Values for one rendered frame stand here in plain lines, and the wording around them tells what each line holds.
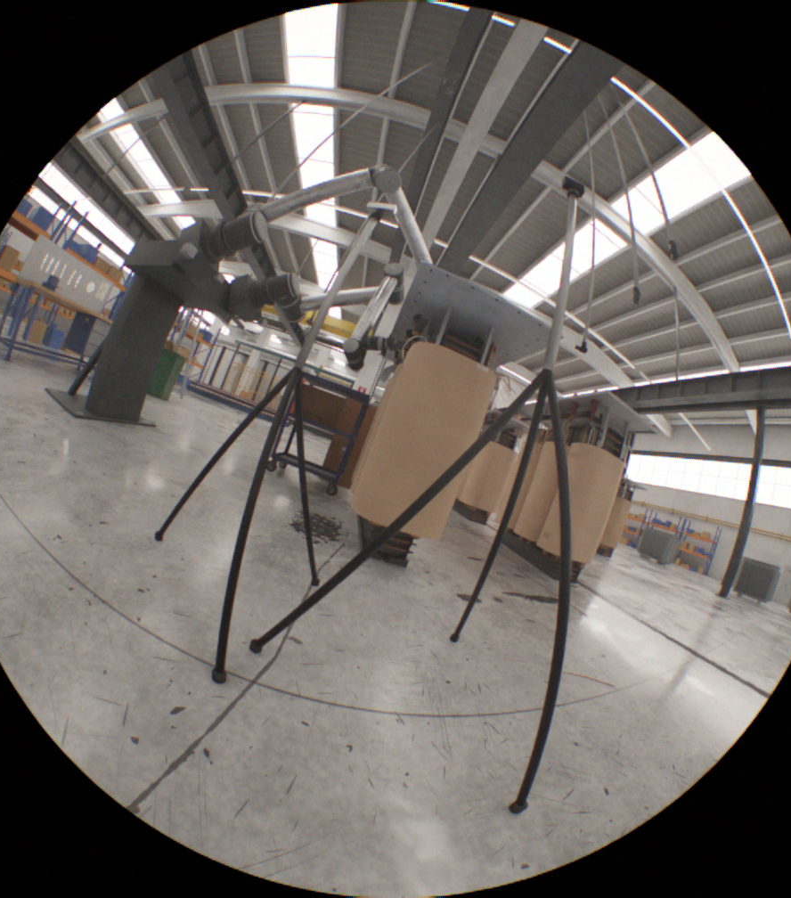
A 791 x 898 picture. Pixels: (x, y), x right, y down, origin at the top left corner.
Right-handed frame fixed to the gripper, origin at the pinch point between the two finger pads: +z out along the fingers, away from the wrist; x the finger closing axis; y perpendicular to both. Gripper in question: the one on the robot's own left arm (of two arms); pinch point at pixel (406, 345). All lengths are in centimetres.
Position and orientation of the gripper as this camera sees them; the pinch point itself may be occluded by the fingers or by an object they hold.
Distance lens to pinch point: 208.1
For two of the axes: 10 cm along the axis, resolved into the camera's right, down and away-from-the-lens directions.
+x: 1.8, 0.8, 9.8
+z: 9.7, 1.4, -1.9
